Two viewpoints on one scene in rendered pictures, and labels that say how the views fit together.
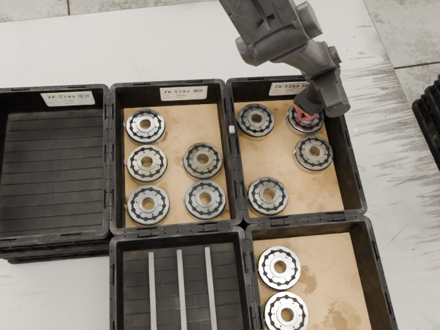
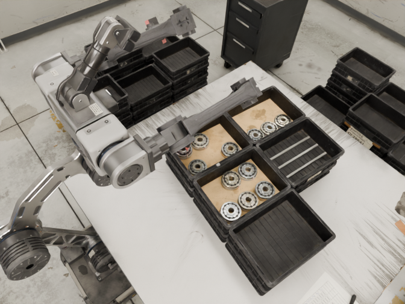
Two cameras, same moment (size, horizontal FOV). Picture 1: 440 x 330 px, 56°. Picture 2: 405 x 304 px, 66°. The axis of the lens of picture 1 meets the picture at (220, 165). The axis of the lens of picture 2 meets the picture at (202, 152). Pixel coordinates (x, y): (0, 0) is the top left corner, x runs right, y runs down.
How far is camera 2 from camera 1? 1.26 m
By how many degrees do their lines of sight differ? 48
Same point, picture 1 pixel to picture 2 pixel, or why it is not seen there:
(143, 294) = (295, 177)
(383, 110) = (144, 134)
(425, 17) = not seen: outside the picture
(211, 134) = (214, 184)
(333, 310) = (255, 117)
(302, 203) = (223, 139)
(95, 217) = (282, 210)
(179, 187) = (247, 185)
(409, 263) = not seen: hidden behind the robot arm
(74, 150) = (261, 240)
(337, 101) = not seen: hidden behind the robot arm
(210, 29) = (131, 233)
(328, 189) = (210, 133)
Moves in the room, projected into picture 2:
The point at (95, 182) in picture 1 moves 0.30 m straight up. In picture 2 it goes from (269, 220) to (284, 192)
